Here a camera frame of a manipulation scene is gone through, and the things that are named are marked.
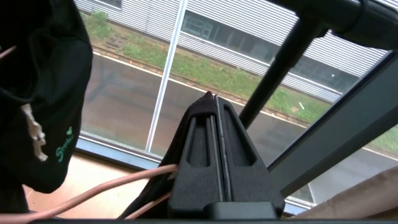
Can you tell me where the black garment with green print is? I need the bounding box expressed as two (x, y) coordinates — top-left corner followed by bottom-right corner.
(0, 0), (94, 215)

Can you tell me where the black clothes rack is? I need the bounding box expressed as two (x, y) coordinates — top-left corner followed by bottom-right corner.
(238, 0), (398, 129)

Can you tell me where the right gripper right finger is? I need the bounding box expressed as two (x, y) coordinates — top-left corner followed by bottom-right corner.
(216, 95), (285, 218)

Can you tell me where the window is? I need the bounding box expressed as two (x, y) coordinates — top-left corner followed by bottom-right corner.
(73, 0), (398, 215)

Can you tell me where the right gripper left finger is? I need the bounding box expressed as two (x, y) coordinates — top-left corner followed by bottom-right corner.
(169, 114), (225, 218)

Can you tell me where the pink clothes hanger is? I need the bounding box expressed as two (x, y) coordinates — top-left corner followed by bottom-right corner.
(0, 45), (17, 60)
(0, 164), (178, 223)

